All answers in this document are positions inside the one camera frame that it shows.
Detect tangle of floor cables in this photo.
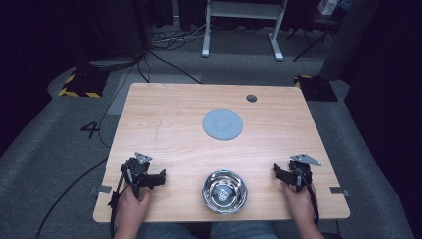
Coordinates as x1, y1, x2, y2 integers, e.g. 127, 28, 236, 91
149, 19, 208, 53

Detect small pale pieces in bowl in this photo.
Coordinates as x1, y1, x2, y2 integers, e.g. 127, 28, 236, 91
214, 186, 231, 201

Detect person's left hand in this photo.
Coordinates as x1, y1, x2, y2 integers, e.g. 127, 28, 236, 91
113, 187, 152, 234

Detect pale box on chair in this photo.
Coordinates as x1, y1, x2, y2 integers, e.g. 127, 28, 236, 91
316, 0, 340, 16

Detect thin black floor cable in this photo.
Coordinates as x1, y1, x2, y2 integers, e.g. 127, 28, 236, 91
97, 64, 135, 149

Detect grey round disc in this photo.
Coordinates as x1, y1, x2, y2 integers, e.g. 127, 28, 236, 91
201, 108, 244, 142

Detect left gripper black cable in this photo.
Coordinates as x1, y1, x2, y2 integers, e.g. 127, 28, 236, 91
107, 173, 131, 238

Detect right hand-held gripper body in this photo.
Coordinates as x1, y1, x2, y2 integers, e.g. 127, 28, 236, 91
288, 152, 322, 194

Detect white desk frame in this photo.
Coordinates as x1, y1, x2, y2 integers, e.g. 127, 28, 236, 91
201, 0, 289, 62

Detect black round stand base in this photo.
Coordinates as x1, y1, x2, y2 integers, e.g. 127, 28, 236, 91
87, 55, 145, 72

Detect person's right hand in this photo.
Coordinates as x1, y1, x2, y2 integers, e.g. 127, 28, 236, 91
280, 181, 318, 231

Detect black folding chair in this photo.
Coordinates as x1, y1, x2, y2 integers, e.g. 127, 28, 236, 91
286, 0, 346, 63

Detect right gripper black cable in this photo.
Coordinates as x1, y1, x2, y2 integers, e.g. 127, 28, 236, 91
306, 182, 320, 227

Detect shiny steel bowl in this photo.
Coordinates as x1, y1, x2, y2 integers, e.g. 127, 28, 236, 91
201, 169, 249, 215

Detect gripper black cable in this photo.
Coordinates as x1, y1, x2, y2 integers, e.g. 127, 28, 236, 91
306, 182, 320, 227
107, 173, 131, 238

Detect grey tape strip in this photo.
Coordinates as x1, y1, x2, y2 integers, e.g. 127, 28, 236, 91
89, 185, 113, 196
328, 186, 350, 197

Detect black yellow striped base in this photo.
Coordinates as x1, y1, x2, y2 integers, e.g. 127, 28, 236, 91
57, 67, 111, 100
293, 74, 339, 103

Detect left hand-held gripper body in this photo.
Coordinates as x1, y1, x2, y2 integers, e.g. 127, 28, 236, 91
120, 151, 154, 200

